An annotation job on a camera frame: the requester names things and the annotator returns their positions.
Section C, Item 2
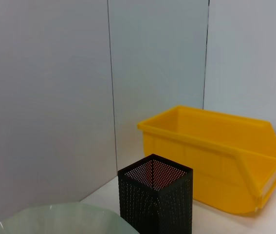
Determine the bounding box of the black mesh pen holder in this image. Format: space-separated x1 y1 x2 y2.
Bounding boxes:
117 154 193 234

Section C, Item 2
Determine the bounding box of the yellow plastic storage bin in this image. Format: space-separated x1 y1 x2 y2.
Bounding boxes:
137 105 276 215

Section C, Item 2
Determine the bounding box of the pale green glass fruit bowl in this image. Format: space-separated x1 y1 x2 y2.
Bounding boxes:
0 202 141 234

